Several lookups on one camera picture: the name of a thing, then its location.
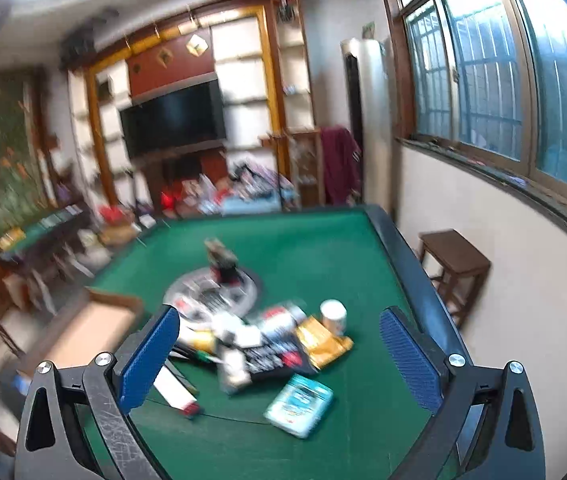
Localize brown cardboard box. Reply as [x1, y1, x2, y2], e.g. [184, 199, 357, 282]
[16, 287, 144, 378]

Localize clear plastic red package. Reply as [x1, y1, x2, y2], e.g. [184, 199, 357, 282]
[258, 302, 309, 333]

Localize maroon jacket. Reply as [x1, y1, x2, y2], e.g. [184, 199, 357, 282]
[321, 127, 363, 206]

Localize wooden wall shelving unit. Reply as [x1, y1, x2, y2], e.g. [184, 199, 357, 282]
[66, 0, 314, 211]

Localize white plastic jar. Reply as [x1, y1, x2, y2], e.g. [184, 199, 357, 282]
[320, 300, 347, 335]

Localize round table control panel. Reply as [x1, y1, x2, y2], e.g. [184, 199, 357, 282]
[163, 266, 264, 321]

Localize flower wall poster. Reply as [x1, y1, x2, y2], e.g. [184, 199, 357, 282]
[0, 75, 49, 261]

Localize black snack packet red crab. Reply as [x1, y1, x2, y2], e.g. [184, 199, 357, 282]
[243, 340, 319, 381]

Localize dark wooden stool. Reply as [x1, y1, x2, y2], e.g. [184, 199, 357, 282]
[419, 230, 491, 328]

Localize yellow snack packet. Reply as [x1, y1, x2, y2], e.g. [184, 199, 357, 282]
[296, 316, 354, 371]

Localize white small box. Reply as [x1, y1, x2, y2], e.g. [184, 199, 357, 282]
[216, 312, 259, 348]

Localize white flat red-ended box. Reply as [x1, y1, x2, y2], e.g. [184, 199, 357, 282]
[153, 365, 199, 418]

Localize black and red small device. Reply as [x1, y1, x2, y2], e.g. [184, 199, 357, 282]
[204, 238, 241, 288]

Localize carved wooden chair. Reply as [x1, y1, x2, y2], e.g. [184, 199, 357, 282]
[258, 127, 324, 208]

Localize green top side table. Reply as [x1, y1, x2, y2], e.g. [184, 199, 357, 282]
[0, 205, 89, 261]

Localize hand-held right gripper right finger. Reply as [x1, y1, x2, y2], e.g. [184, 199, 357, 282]
[379, 306, 547, 480]

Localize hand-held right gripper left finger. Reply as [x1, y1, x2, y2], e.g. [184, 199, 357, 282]
[14, 305, 199, 480]

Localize teal tissue pack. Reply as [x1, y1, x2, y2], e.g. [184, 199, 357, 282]
[264, 374, 334, 438]

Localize white standing air conditioner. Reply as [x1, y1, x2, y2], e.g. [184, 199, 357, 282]
[341, 37, 394, 206]

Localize white slim bottle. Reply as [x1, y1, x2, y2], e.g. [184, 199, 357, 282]
[218, 347, 254, 393]

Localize black flat screen television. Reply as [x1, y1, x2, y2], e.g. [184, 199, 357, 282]
[120, 80, 227, 160]

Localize pile of assorted goods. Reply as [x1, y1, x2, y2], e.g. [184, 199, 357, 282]
[160, 160, 299, 218]

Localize metal framed window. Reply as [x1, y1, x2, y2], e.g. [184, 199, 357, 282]
[378, 0, 567, 196]

